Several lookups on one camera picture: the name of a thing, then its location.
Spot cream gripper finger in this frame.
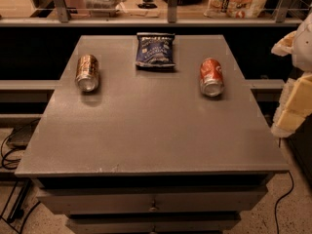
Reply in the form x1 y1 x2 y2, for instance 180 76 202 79
271 31 296 57
271 74 312 137

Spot red coke can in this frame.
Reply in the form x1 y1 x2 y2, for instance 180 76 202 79
200 58 224 97

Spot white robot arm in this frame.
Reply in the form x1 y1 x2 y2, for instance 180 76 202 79
271 15 312 137

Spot orange soda can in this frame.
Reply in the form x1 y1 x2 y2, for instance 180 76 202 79
75 55 99 92

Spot colourful snack bag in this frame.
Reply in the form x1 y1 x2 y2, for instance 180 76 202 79
204 0 267 19

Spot upper grey drawer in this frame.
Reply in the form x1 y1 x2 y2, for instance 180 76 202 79
37 186 267 215

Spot grey drawer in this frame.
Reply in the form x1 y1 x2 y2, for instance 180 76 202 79
66 214 241 234
37 186 267 215

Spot blue chip bag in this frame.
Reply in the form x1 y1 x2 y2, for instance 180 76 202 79
136 32 176 69

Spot grey drawer cabinet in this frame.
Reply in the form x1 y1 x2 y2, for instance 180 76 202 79
17 35 288 220

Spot clear plastic container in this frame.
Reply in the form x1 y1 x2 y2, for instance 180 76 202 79
84 0 122 17

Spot lower grey drawer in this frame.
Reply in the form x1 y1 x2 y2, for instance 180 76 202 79
66 214 241 234

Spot black power adapter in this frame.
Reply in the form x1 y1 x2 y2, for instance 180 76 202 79
6 125 34 148

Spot metal shelf rail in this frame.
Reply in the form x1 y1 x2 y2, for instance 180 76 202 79
0 0 311 27

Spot black floor cable right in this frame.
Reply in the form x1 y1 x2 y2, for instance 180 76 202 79
273 137 295 234

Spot black cables left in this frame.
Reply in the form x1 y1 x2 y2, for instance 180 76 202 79
0 119 42 234

